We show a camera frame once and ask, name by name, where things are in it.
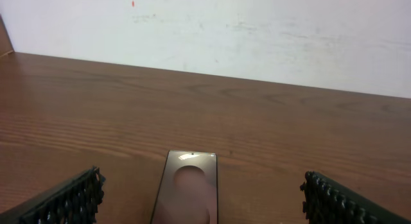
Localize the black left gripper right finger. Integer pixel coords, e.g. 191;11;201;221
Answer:
300;171;410;224

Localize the brown cardboard panel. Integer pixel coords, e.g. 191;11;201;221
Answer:
0;17;14;57

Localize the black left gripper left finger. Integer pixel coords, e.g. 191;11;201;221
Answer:
1;166;105;224

